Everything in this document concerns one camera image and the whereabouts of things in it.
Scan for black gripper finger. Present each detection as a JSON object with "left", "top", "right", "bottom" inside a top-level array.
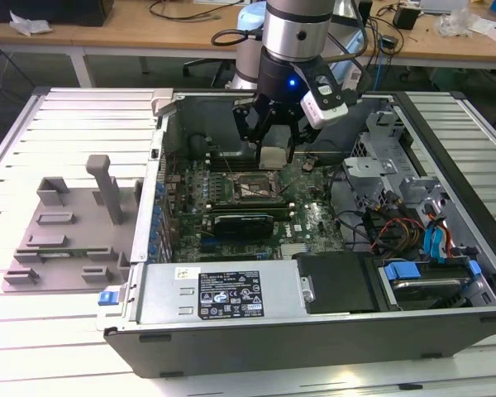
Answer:
[
  {"left": 272, "top": 107, "right": 307, "bottom": 164},
  {"left": 232, "top": 97, "right": 274, "bottom": 170}
]

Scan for silver square CPU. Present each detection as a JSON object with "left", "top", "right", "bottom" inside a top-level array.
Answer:
[{"left": 260, "top": 146, "right": 287, "bottom": 170}]

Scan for CPU socket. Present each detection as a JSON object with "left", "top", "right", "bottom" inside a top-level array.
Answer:
[{"left": 230, "top": 170, "right": 284, "bottom": 200}]

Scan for black chair base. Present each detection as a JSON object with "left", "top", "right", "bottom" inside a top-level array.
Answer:
[{"left": 183, "top": 57, "right": 236, "bottom": 88}]

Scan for green motherboard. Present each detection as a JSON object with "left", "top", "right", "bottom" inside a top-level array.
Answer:
[{"left": 165, "top": 156, "right": 344, "bottom": 264}]

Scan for silver disk bay cage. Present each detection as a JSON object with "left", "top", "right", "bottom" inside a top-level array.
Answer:
[{"left": 341, "top": 103, "right": 455, "bottom": 232}]

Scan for black nvidia graphics card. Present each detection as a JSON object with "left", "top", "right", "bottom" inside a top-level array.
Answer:
[{"left": 212, "top": 213, "right": 275, "bottom": 240}]

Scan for silver chipset heatsink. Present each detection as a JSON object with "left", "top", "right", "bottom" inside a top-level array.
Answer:
[{"left": 280, "top": 243, "right": 312, "bottom": 260}]

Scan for black expansion slot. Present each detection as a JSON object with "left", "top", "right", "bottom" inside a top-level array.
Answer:
[
  {"left": 198, "top": 240, "right": 274, "bottom": 249},
  {"left": 198, "top": 250, "right": 265, "bottom": 261}
]

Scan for wooden desk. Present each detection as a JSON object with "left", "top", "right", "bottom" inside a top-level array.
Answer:
[{"left": 0, "top": 7, "right": 496, "bottom": 90}]

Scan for black power brick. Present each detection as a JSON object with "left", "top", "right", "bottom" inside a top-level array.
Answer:
[{"left": 392, "top": 7, "right": 422, "bottom": 31}]

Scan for black plastic shroud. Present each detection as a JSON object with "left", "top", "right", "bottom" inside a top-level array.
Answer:
[{"left": 293, "top": 251, "right": 381, "bottom": 315}]

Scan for hard disk blue carrier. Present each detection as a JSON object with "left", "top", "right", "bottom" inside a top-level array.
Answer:
[{"left": 378, "top": 259, "right": 483, "bottom": 312}]

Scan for grey flat device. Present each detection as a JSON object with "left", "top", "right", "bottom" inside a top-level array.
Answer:
[{"left": 419, "top": 0, "right": 468, "bottom": 12}]

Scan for clear plastic bags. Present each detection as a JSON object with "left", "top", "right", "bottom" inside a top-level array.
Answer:
[{"left": 432, "top": 7, "right": 483, "bottom": 39}]

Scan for silver power supply unit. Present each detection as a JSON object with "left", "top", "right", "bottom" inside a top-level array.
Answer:
[{"left": 138, "top": 262, "right": 315, "bottom": 326}]

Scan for grey parts rack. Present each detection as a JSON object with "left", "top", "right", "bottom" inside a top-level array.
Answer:
[{"left": 2, "top": 153, "right": 144, "bottom": 294}]

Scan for black grey PC case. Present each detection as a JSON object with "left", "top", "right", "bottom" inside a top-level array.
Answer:
[{"left": 94, "top": 88, "right": 496, "bottom": 380}]

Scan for green RAM stick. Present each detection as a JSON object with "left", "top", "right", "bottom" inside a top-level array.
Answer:
[{"left": 36, "top": 246, "right": 111, "bottom": 258}]

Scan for blue case latch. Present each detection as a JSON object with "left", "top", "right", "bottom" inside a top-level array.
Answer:
[{"left": 97, "top": 291, "right": 123, "bottom": 307}]

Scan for black desktop box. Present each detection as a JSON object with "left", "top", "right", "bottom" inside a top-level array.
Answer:
[{"left": 0, "top": 0, "right": 116, "bottom": 26}]

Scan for crumpled white plastic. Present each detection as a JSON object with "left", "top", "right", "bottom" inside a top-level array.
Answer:
[{"left": 8, "top": 11, "right": 54, "bottom": 37}]

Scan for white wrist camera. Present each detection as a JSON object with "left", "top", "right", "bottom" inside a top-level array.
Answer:
[{"left": 300, "top": 82, "right": 351, "bottom": 129}]

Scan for black internal cable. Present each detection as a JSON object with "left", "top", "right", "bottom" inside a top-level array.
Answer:
[{"left": 328, "top": 167, "right": 371, "bottom": 251}]

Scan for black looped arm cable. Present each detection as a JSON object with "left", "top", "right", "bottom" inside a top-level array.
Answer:
[{"left": 209, "top": 27, "right": 266, "bottom": 47}]

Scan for black camera cable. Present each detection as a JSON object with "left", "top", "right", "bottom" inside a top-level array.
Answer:
[{"left": 330, "top": 7, "right": 375, "bottom": 104}]

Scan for blue hanging cable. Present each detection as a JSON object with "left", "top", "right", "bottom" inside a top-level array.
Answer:
[{"left": 375, "top": 41, "right": 389, "bottom": 90}]

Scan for yellow red power wires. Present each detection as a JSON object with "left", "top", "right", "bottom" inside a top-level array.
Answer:
[{"left": 365, "top": 204, "right": 429, "bottom": 254}]

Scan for light blue data wire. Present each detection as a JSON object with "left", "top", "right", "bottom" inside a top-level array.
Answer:
[
  {"left": 432, "top": 217, "right": 451, "bottom": 261},
  {"left": 423, "top": 222, "right": 438, "bottom": 262}
]

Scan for orange data wire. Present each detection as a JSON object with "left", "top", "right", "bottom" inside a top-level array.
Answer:
[{"left": 444, "top": 229, "right": 458, "bottom": 260}]

